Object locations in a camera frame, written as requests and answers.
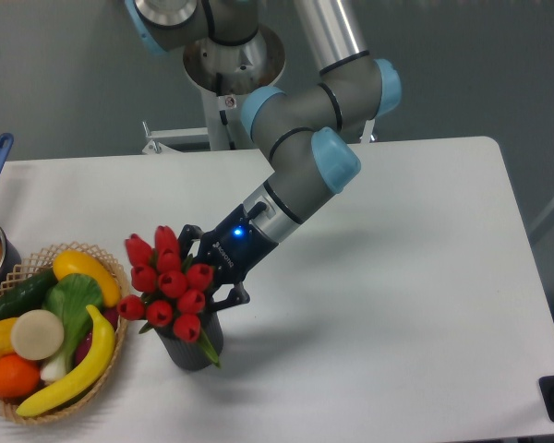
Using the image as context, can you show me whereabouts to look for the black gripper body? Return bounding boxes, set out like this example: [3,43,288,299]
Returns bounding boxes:
[196,204,277,287]

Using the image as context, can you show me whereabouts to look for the yellow banana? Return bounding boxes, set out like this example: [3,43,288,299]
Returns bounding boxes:
[16,305,115,418]

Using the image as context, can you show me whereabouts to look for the green cucumber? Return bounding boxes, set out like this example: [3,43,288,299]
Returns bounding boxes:
[0,268,58,320]

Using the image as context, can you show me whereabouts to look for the red tulip bouquet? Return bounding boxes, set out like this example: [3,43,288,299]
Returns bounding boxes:
[117,226,213,342]

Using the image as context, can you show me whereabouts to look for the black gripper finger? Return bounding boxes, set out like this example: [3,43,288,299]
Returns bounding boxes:
[207,282,250,310]
[177,224,202,258]

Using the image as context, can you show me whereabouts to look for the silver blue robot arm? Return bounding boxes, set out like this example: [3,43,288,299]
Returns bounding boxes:
[125,1,402,312]

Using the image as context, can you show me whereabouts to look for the dark grey ribbed vase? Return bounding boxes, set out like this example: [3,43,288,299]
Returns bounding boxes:
[155,313,223,371]

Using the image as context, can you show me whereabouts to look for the green bok choy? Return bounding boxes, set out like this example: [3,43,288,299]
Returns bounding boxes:
[41,273,103,384]

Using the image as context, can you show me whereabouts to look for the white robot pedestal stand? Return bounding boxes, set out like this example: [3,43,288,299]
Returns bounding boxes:
[149,80,383,163]

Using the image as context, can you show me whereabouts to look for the orange fruit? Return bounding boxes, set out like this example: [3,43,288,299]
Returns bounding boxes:
[0,353,40,399]

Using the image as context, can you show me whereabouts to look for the beige round disc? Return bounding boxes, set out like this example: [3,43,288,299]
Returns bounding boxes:
[10,309,65,361]

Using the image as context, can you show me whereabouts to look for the purple red vegetable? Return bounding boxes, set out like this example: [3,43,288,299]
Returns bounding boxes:
[74,307,118,366]

